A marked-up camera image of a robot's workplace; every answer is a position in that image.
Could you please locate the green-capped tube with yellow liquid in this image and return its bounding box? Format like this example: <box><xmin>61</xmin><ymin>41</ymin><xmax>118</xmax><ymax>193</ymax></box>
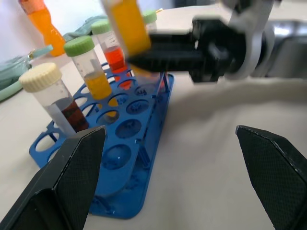
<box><xmin>63</xmin><ymin>35</ymin><xmax>120</xmax><ymax>123</ymax></box>

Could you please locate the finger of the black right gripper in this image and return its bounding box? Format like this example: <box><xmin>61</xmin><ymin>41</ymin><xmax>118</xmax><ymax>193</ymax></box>
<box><xmin>126</xmin><ymin>50</ymin><xmax>205</xmax><ymax>72</ymax></box>
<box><xmin>148</xmin><ymin>33</ymin><xmax>194</xmax><ymax>50</ymax></box>

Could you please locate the test tube with yellow liquid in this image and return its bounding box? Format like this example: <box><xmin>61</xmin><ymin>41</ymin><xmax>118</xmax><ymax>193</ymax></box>
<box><xmin>100</xmin><ymin>0</ymin><xmax>163</xmax><ymax>83</ymax></box>

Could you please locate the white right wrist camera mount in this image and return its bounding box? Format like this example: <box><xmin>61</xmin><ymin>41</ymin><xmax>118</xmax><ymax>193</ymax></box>
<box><xmin>219</xmin><ymin>0</ymin><xmax>275</xmax><ymax>81</ymax></box>

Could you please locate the cream-capped tube with brown liquid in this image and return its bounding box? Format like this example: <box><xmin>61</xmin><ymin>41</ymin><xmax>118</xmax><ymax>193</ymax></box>
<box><xmin>19</xmin><ymin>62</ymin><xmax>91</xmax><ymax>136</ymax></box>

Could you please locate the orange plastic drink bottle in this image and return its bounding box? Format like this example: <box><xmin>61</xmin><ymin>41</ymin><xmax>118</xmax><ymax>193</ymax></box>
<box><xmin>18</xmin><ymin>0</ymin><xmax>67</xmax><ymax>58</ymax></box>

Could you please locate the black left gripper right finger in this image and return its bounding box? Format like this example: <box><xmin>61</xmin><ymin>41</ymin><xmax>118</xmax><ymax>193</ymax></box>
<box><xmin>236</xmin><ymin>125</ymin><xmax>307</xmax><ymax>230</ymax></box>

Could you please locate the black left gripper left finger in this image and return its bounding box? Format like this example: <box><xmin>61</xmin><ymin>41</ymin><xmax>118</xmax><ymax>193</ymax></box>
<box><xmin>0</xmin><ymin>125</ymin><xmax>107</xmax><ymax>230</ymax></box>

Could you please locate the teal cloth bag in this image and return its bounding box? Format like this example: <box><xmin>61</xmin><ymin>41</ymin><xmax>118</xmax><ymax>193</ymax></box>
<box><xmin>0</xmin><ymin>15</ymin><xmax>109</xmax><ymax>103</ymax></box>

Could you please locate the green-capped clear test tube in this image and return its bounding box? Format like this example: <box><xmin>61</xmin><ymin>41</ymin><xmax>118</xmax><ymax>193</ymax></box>
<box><xmin>142</xmin><ymin>10</ymin><xmax>158</xmax><ymax>33</ymax></box>

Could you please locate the blue plastic test tube rack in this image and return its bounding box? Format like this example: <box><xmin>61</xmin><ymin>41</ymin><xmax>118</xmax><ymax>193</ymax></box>
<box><xmin>28</xmin><ymin>62</ymin><xmax>175</xmax><ymax>220</ymax></box>

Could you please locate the green-capped tube with red liquid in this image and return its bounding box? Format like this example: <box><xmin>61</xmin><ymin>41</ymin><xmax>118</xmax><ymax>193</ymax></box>
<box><xmin>91</xmin><ymin>19</ymin><xmax>135</xmax><ymax>91</ymax></box>

